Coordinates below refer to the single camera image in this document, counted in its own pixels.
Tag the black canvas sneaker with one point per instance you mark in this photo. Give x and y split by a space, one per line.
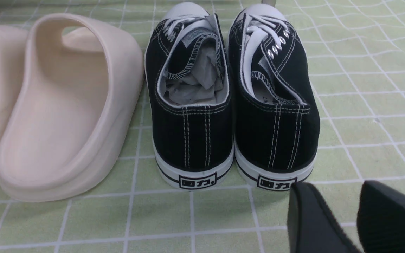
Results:
190 96
277 123

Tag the green checkered tablecloth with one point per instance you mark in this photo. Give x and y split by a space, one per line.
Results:
356 58

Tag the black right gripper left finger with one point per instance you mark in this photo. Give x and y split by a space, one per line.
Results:
312 227

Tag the cream foam slide right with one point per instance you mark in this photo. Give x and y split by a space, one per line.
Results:
82 80

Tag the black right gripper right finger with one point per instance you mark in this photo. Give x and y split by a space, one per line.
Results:
381 218

